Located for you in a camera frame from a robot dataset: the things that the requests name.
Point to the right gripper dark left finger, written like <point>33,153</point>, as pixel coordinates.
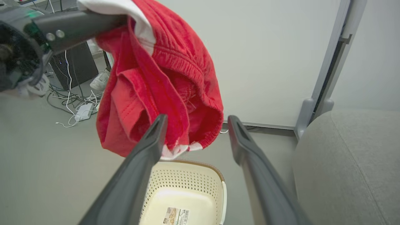
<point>134,181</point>

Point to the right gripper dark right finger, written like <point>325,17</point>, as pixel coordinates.
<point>265,187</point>

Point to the cream perforated laundry basket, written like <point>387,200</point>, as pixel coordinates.
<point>187,187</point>

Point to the black computer tower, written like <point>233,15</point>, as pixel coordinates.
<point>79,64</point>

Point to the grey partition foot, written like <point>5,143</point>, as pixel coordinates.
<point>304,115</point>
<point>325,107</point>

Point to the white power adapter brick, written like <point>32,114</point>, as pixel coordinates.
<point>84,111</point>

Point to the white sneaker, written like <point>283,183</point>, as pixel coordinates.
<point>100,81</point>

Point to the wide white partition panel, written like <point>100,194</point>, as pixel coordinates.
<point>265,56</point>

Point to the red white garment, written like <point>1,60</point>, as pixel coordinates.
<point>162,78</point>

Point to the paper label sticker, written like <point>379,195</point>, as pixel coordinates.
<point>176,216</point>

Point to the grey fabric sofa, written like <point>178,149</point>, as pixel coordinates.
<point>350,172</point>

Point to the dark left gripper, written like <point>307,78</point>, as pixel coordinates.
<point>15,53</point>

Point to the narrow white partition panel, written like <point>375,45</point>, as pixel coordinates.
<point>375,53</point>

